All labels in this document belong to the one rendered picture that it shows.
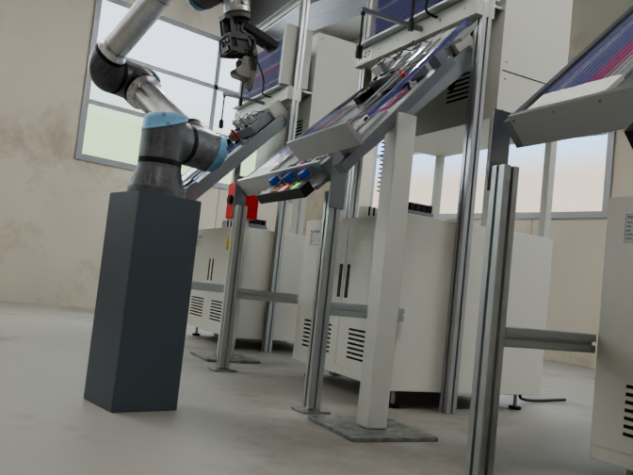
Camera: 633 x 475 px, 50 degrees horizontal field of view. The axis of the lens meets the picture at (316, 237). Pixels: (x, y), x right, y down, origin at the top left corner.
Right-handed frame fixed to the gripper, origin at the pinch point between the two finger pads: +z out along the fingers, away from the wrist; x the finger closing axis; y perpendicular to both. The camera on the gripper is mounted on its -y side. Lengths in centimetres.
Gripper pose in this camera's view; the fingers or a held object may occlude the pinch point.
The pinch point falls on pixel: (251, 86)
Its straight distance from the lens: 199.1
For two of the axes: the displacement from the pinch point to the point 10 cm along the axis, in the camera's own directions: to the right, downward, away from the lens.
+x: 5.6, -0.9, -8.2
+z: 1.1, 9.9, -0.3
